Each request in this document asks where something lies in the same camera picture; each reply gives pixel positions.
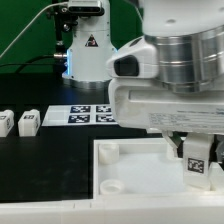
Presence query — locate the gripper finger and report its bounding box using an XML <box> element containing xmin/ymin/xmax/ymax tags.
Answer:
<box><xmin>216</xmin><ymin>135</ymin><xmax>224</xmax><ymax>164</ymax></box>

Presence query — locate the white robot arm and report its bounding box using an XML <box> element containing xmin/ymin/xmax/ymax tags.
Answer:
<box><xmin>63</xmin><ymin>0</ymin><xmax>224</xmax><ymax>163</ymax></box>

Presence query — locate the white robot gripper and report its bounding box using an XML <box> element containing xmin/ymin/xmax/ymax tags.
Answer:
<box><xmin>108</xmin><ymin>78</ymin><xmax>224</xmax><ymax>157</ymax></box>

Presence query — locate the white square table top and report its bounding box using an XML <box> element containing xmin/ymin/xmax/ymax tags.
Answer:
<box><xmin>93</xmin><ymin>138</ymin><xmax>224</xmax><ymax>197</ymax></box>

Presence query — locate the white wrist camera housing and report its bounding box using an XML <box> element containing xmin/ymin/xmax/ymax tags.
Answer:
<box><xmin>106</xmin><ymin>37</ymin><xmax>159</xmax><ymax>79</ymax></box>

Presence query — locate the grey cable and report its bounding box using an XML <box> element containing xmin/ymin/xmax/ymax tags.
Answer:
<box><xmin>0</xmin><ymin>1</ymin><xmax>70</xmax><ymax>60</ymax></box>

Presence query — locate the paper sheet with fiducial tags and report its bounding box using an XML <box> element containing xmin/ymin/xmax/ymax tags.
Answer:
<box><xmin>42</xmin><ymin>104</ymin><xmax>116</xmax><ymax>126</ymax></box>

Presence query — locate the black cable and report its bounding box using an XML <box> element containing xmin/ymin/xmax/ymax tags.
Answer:
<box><xmin>0</xmin><ymin>54</ymin><xmax>56</xmax><ymax>74</ymax></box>

